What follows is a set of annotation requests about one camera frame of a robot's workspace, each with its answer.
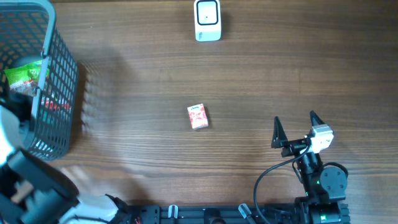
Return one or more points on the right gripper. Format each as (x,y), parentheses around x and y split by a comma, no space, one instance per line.
(280,140)

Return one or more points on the red tissue pack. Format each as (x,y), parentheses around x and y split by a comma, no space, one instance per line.
(198,117)

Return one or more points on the red Nescafe stick sachet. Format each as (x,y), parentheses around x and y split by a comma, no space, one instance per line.
(54,106)

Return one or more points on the green snack bag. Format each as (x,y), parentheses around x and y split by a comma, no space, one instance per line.
(24,79)

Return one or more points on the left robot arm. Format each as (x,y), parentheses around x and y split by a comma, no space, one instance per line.
(34,192)

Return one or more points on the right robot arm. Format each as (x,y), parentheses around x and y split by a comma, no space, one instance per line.
(324,183)

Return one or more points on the white barcode scanner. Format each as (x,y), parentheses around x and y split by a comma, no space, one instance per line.
(207,16)

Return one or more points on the dark grey plastic basket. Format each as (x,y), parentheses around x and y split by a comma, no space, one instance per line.
(29,34)

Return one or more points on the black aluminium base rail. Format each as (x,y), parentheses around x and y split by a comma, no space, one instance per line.
(268,213)

